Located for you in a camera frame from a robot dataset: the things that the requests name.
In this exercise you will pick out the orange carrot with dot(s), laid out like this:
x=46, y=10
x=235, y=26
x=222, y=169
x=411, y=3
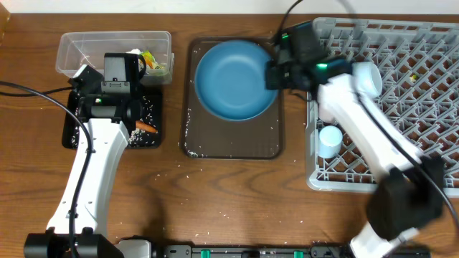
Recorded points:
x=148, y=128

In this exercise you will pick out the yellow green snack wrapper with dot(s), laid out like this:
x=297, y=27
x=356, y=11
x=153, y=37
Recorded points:
x=148, y=63

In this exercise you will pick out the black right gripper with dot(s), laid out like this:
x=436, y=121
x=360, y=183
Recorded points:
x=274, y=81

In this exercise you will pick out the clear plastic waste bin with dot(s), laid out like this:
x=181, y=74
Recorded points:
x=88, y=48

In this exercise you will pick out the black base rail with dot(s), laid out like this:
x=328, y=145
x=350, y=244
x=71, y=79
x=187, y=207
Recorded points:
x=287, y=251

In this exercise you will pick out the dark blue plate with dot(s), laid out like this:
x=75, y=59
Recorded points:
x=230, y=81

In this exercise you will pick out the light blue bowl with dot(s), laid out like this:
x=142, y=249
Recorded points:
x=368, y=79

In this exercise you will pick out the black food waste tray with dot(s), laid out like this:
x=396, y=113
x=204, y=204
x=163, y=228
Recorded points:
x=152, y=115

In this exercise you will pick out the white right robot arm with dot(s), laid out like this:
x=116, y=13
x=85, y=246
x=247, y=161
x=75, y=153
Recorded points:
x=409, y=193

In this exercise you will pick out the white tissue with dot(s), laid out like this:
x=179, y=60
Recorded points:
x=135, y=51

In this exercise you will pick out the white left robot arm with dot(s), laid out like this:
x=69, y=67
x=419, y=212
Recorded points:
x=79, y=226

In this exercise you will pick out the grey dishwasher rack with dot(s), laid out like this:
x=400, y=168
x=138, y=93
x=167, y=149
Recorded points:
x=418, y=62

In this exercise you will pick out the light blue plastic cup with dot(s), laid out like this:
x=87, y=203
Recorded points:
x=330, y=140

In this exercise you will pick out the dark brown serving tray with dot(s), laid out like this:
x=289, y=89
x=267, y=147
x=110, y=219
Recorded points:
x=204, y=135

